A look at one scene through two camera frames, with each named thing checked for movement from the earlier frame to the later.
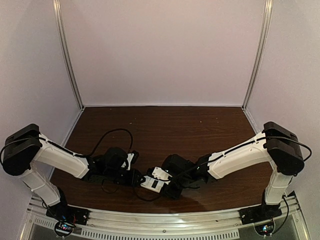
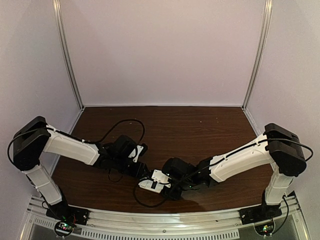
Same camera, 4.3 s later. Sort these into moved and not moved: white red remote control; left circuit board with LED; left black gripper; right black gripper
Moved: left black gripper
Not moved: white red remote control; left circuit board with LED; right black gripper
